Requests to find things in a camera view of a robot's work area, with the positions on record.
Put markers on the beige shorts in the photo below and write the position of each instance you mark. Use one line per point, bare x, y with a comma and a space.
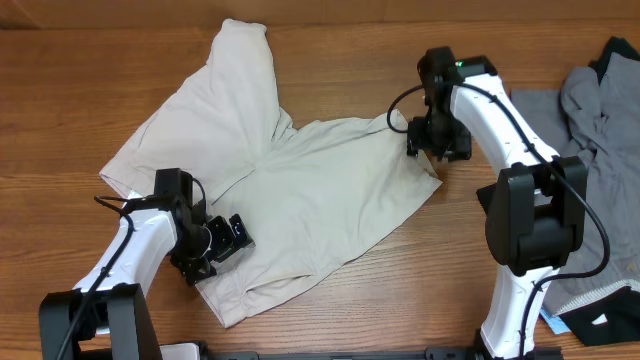
312, 198

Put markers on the grey garment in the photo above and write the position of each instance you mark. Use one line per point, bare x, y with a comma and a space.
596, 118

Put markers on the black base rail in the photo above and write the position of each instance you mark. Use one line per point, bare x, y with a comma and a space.
320, 354

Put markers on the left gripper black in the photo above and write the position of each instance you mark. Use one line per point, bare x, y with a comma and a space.
227, 243

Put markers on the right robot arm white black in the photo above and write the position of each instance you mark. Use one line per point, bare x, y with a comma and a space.
534, 217

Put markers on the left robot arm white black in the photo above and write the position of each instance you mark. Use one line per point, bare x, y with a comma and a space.
105, 315

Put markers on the light blue cloth piece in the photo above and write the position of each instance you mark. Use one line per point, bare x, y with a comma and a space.
555, 323

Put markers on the black garment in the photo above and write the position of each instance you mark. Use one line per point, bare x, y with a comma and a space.
614, 318

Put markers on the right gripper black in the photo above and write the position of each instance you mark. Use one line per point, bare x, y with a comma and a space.
439, 145

